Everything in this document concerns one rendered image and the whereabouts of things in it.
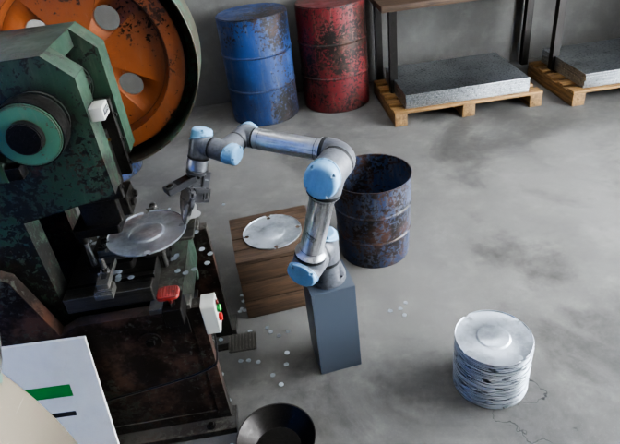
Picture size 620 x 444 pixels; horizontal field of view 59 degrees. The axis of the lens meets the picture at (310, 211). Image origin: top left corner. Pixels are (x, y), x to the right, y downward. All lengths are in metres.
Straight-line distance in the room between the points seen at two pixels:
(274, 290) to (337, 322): 0.50
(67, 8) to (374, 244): 1.72
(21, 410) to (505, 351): 1.86
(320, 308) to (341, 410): 0.42
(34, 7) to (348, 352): 1.77
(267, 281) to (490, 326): 1.02
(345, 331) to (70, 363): 1.04
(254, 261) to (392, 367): 0.77
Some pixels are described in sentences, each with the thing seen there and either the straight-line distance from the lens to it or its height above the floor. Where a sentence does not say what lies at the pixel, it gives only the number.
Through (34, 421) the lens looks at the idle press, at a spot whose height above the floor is 1.45.
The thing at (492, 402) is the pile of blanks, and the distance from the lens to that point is 2.33.
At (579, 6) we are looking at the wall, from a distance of 6.00.
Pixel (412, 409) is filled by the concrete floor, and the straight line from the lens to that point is 2.32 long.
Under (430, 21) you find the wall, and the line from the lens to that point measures 5.42.
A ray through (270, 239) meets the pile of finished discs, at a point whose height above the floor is 0.35.
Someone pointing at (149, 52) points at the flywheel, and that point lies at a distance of 2.17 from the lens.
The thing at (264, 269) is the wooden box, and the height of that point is 0.28.
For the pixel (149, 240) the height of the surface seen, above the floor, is 0.78.
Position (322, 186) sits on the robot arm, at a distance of 1.68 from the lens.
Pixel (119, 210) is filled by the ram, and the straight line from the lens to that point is 1.96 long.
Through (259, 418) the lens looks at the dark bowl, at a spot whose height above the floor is 0.04.
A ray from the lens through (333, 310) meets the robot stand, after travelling 2.20.
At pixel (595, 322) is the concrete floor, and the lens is 2.78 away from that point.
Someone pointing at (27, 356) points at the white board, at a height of 0.54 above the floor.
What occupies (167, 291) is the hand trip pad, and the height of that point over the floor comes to 0.76.
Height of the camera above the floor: 1.86
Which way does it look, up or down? 33 degrees down
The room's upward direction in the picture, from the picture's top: 7 degrees counter-clockwise
